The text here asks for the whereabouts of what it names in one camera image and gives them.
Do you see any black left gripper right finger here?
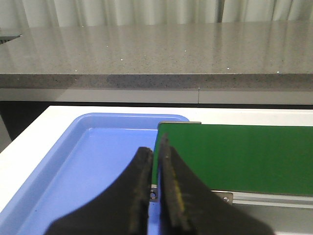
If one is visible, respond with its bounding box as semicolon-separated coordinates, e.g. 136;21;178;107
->
157;134;274;235

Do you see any aluminium conveyor frame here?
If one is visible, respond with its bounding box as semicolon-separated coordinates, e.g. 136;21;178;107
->
149;120;313;209

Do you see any green conveyor belt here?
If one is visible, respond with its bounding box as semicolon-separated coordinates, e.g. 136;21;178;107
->
152;122;313;196

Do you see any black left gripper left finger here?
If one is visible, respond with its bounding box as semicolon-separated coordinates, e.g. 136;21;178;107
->
45;147;154;235

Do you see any blue plastic tray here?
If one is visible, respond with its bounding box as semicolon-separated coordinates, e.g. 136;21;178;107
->
0;113;186;235

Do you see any grey stone countertop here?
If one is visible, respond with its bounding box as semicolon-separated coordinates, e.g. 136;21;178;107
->
0;22;313;105

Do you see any grey pleated curtain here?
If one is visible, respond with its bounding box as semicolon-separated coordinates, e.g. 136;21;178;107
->
0;0;313;29

